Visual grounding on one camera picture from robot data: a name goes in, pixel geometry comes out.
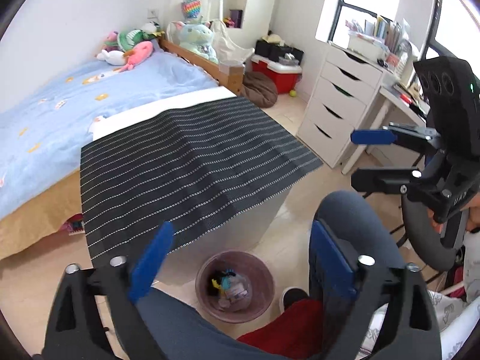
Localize teal binder clip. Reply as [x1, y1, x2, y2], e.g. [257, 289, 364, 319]
[220, 270, 241, 293]

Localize yellow hair clip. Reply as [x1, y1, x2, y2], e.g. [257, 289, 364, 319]
[210, 279, 224, 297]

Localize right forearm white sleeve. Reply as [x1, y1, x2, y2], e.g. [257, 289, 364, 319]
[355, 232, 480, 360]

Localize pink trash bin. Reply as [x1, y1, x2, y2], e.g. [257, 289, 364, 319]
[195, 250, 275, 323]

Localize person's right hand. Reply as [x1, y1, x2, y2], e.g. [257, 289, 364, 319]
[429, 194, 480, 233]

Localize white desk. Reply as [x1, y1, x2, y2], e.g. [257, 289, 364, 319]
[341, 82, 432, 175]

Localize white drawer cabinet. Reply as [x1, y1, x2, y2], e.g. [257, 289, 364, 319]
[297, 45, 386, 168]

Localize person's right leg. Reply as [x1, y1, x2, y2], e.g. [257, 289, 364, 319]
[309, 189, 412, 308]

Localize black office chair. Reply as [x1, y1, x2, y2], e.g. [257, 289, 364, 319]
[390, 195, 468, 272]

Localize toy blocks under bed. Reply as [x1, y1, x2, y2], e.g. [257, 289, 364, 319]
[60, 214, 85, 236]

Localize red storage box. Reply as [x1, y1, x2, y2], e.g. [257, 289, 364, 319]
[251, 55, 302, 94]

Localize books on desk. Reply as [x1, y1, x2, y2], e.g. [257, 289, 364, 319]
[346, 16, 419, 67]

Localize brown cushion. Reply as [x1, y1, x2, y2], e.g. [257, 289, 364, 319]
[240, 72, 278, 108]

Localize black striped table mat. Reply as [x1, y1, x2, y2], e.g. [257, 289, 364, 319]
[80, 97, 321, 266]

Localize black storage boxes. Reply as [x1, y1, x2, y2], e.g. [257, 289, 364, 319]
[255, 39, 304, 63]

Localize clear plastic box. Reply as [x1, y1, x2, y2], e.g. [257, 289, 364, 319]
[218, 61, 245, 76]

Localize white foam board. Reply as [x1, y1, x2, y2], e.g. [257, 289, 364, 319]
[90, 86, 236, 141]

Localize white tote bag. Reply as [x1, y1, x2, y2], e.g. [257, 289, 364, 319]
[210, 19, 255, 63]

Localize bed with blue blanket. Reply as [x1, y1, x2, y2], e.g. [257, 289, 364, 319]
[0, 37, 245, 261]

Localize white shelf unit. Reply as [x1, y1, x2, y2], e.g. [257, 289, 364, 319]
[202, 0, 275, 48]

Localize teal unicorn plush toy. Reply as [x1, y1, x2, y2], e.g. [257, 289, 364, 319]
[176, 22, 218, 63]

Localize rainbow bag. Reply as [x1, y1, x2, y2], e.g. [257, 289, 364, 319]
[181, 0, 201, 20]

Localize white plush toy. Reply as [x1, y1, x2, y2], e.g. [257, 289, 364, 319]
[96, 49, 126, 66]

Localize pink fish plush toy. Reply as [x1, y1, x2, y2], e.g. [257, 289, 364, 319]
[120, 41, 154, 72]

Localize green plush toy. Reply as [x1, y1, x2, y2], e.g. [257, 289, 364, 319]
[103, 21, 163, 52]

